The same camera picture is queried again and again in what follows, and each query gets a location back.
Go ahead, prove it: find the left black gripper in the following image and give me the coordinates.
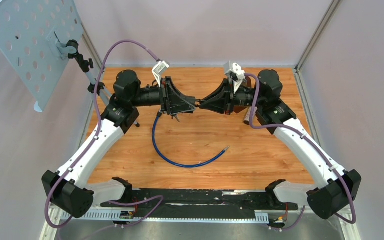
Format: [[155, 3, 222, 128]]
[[130, 76, 195, 115]]

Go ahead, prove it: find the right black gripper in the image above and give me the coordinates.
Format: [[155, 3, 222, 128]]
[[199, 76, 265, 115]]

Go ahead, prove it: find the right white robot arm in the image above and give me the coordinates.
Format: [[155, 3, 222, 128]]
[[198, 69, 362, 224]]

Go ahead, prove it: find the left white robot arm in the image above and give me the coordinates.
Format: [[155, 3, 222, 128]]
[[42, 69, 196, 219]]

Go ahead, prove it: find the glittery silver cylinder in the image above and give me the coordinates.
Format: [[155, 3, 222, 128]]
[[243, 107, 253, 126]]

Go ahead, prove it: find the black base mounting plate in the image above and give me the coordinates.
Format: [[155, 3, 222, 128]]
[[99, 188, 300, 221]]

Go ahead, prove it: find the grey tripod stand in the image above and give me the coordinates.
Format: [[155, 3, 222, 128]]
[[66, 39, 141, 128]]

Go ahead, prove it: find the perforated grey music stand plate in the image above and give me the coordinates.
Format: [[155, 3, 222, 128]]
[[0, 0, 84, 113]]

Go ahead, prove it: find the blue cable lock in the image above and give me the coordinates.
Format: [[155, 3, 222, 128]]
[[151, 111, 231, 169]]

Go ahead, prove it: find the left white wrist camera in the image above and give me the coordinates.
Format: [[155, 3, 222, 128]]
[[151, 59, 170, 87]]

